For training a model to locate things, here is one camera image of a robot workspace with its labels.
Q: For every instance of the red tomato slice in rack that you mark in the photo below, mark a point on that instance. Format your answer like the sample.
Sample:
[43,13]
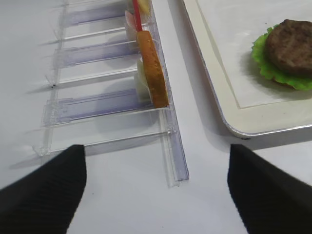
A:
[137,15]

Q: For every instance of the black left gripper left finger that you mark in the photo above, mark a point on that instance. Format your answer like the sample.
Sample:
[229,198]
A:
[45,201]

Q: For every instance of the bottom bun on tray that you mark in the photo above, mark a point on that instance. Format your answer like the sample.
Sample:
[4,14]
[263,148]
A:
[284,85]

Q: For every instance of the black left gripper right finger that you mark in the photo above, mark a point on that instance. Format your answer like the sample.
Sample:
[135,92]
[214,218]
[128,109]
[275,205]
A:
[269,200]

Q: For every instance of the yellow cheese slice in rack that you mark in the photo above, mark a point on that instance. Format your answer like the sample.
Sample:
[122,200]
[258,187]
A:
[144,6]

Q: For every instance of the brown meat patty on tray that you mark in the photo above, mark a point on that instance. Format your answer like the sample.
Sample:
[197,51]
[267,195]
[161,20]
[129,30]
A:
[289,47]

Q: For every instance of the green lettuce leaf on tray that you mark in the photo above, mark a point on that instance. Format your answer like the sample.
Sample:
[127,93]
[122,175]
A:
[270,72]

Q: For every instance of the white paper tray liner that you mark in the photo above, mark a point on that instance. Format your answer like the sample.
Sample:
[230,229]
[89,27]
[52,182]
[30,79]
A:
[240,29]

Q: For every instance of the brown bun half in left rack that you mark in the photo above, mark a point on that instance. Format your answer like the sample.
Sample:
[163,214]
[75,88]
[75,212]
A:
[152,69]

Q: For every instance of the clear acrylic rack, left side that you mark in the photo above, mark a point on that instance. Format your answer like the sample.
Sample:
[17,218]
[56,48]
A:
[99,96]

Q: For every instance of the white metal tray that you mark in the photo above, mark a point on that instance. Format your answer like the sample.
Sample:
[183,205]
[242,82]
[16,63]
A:
[247,122]

